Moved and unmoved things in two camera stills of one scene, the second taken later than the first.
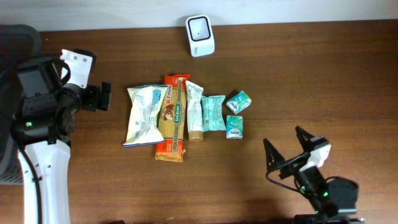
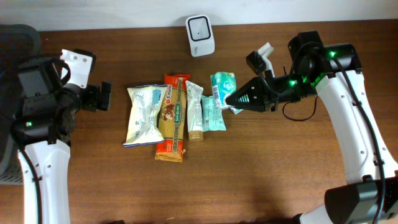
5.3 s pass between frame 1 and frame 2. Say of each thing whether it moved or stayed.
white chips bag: stayed
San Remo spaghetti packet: stayed
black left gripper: stayed
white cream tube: stayed
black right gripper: moved
